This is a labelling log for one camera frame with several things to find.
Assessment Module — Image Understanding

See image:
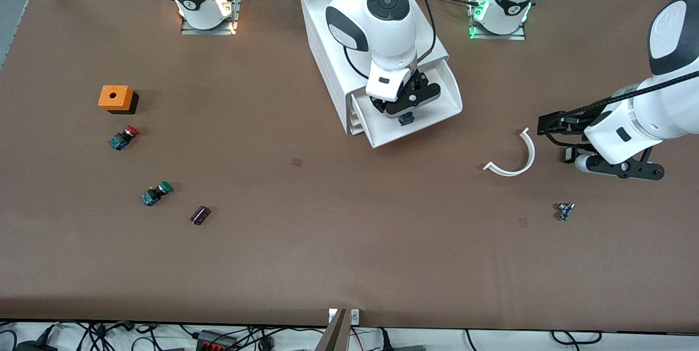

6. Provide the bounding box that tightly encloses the white scuffed cabinet drawer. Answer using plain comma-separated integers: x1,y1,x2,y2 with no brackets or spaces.
351,59,464,149

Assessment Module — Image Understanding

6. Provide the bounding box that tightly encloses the white drawer cabinet shell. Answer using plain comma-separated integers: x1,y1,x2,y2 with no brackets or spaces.
299,0,449,136

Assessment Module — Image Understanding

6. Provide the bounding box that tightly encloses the white curved plastic strip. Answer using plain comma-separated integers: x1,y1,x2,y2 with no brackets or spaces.
483,127,536,177

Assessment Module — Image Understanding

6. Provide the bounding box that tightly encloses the black power strip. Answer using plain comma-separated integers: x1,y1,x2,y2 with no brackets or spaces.
197,330,238,351

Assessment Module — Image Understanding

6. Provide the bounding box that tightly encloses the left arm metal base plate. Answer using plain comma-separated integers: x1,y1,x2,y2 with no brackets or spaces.
469,0,528,41

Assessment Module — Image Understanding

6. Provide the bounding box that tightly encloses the looped black floor cable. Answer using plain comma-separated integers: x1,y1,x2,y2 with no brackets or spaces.
550,329,603,346

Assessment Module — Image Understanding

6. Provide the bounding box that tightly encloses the white table edge bracket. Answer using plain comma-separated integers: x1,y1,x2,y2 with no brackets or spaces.
328,308,360,324

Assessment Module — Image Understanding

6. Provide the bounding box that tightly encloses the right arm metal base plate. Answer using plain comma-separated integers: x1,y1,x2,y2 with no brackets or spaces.
180,0,244,36

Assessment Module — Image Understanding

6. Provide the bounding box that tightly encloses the grey camera stand bar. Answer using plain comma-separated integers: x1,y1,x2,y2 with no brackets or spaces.
315,308,351,351

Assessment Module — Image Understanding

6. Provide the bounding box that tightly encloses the green push button switch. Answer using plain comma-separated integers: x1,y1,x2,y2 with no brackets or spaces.
140,181,173,207

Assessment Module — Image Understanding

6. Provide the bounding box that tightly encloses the red push button switch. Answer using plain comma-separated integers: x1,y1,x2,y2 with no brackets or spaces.
108,126,140,151

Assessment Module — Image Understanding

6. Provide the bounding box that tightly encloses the orange button enclosure box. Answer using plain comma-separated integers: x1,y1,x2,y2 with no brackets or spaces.
98,85,139,115

